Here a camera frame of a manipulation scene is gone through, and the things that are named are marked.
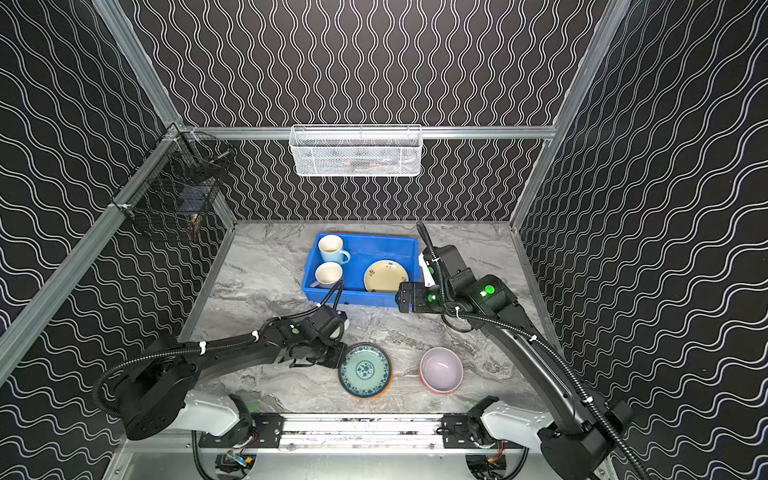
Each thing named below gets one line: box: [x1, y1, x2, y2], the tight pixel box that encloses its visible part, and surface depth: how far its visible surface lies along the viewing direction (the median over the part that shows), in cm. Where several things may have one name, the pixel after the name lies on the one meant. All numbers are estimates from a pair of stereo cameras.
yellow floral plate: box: [363, 259, 409, 293], surface depth 103 cm
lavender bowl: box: [419, 347, 464, 396], surface depth 81 cm
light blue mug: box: [318, 234, 351, 264], surface depth 103 cm
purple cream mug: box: [310, 262, 343, 289], surface depth 99 cm
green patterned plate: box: [338, 342, 393, 400], surface depth 85 cm
